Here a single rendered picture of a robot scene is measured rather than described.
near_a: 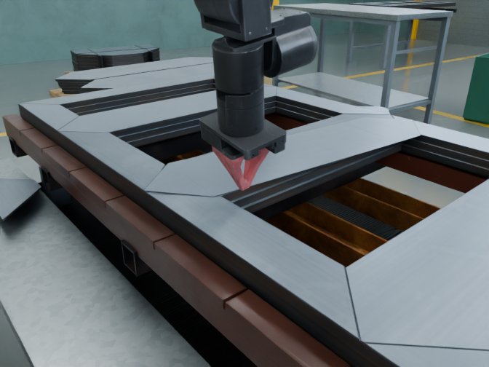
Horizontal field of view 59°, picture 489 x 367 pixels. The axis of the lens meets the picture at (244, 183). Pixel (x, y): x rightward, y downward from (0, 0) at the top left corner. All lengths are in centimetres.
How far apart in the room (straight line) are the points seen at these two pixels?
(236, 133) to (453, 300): 32
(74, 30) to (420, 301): 761
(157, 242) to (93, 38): 739
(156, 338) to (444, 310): 43
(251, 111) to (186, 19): 814
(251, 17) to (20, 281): 68
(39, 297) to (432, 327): 65
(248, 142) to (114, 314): 42
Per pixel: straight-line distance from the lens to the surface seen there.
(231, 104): 51
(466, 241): 70
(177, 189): 78
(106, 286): 87
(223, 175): 83
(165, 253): 68
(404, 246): 65
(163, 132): 117
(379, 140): 105
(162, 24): 843
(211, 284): 61
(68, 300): 86
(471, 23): 992
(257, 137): 52
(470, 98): 452
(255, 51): 49
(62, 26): 788
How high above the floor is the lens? 120
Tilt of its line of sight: 25 degrees down
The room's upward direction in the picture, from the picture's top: straight up
